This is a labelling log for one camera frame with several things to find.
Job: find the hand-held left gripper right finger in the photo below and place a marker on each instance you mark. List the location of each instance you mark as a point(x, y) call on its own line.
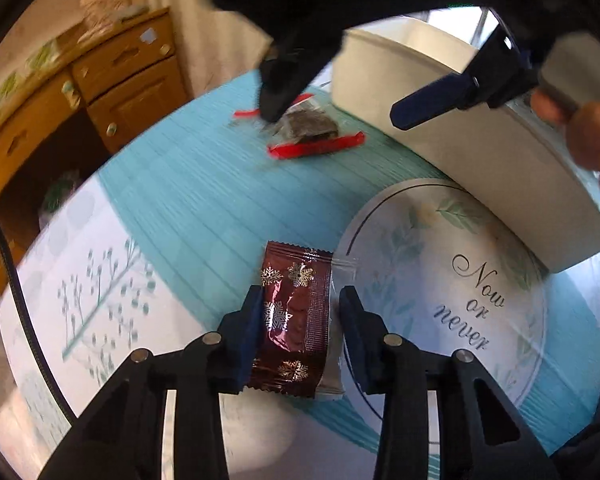
point(352, 340)

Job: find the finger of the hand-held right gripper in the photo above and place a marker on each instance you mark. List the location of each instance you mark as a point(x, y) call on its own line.
point(440, 100)
point(290, 75)

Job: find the maroon snowflake snack packet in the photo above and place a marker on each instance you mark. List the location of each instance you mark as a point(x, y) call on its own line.
point(290, 320)

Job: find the green white bag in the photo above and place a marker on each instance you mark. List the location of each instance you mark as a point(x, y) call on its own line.
point(62, 192)

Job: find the clear nut brittle packet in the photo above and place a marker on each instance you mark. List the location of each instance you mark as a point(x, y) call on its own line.
point(305, 127)

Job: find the person's dark clothing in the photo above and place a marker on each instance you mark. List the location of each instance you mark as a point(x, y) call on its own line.
point(595, 440)

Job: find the white plastic bin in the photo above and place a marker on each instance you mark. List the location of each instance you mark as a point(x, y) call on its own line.
point(480, 160)

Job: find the teal leaf-print tablecloth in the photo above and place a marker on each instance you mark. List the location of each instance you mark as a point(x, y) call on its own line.
point(180, 210)

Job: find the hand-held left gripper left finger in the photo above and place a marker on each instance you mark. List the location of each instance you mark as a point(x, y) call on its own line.
point(247, 340)

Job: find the wooden cabinet with drawers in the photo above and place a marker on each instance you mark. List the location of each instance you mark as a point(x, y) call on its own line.
point(120, 85)

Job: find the person's right hand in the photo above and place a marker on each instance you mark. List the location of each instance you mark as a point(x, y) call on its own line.
point(592, 135)

